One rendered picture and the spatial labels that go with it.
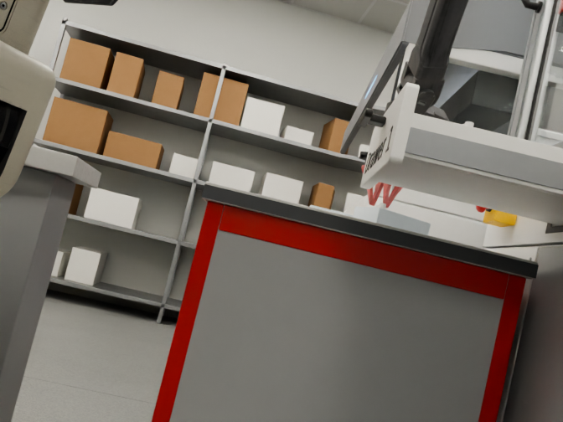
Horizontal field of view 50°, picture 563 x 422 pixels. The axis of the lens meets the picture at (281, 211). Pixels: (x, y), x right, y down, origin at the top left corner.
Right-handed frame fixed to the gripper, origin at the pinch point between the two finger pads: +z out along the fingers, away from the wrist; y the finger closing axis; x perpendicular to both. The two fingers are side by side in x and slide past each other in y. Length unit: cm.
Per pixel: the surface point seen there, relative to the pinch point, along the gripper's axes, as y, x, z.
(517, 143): -34.0, 19.6, -7.7
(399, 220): -5.5, 0.2, 3.0
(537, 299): -29.5, -10.0, 11.6
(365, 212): 0.1, 3.4, 2.7
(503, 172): -33.4, 20.6, -3.3
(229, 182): 287, -201, -27
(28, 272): 46, 44, 29
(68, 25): 365, -83, -109
